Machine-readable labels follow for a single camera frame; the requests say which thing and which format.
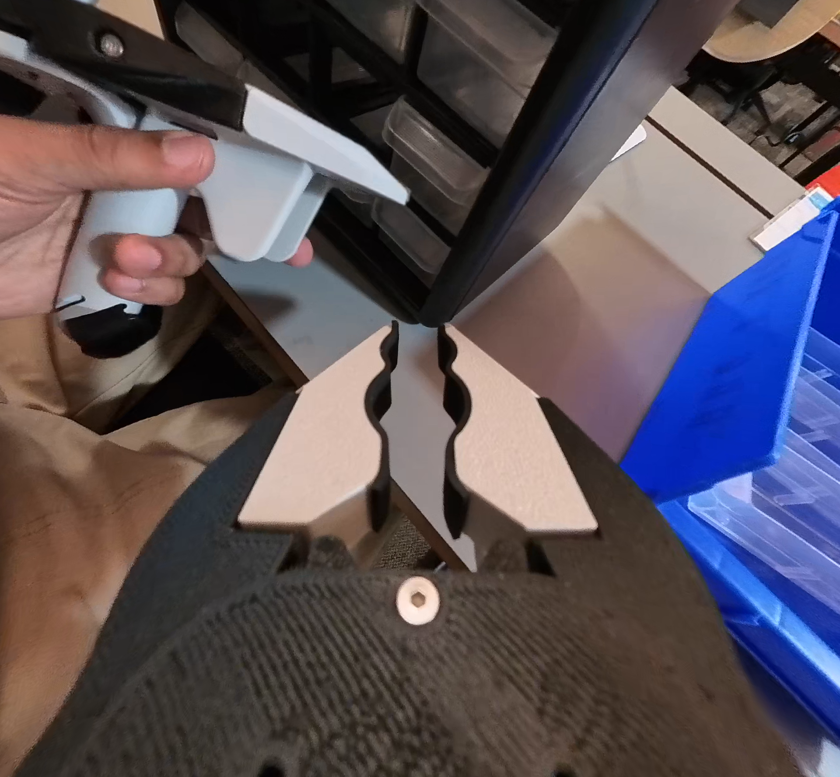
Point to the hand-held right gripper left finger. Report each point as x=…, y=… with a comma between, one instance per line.
x=308, y=455

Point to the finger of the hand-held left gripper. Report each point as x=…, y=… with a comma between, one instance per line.
x=308, y=134

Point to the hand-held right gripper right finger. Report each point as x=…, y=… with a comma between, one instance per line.
x=518, y=455

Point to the rows of clear cabinet drawers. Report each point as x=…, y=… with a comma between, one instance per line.
x=472, y=48

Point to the blue plastic bin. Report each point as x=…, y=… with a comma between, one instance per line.
x=722, y=383

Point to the clear plastic drawer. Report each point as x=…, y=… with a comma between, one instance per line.
x=820, y=383
x=774, y=514

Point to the black drawer cabinet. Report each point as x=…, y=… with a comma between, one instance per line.
x=590, y=101

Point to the person's left hand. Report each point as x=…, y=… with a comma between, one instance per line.
x=39, y=232

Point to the white metal stand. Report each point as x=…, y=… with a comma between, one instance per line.
x=628, y=144

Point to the printed paper sheet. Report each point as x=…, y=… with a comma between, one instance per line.
x=784, y=226

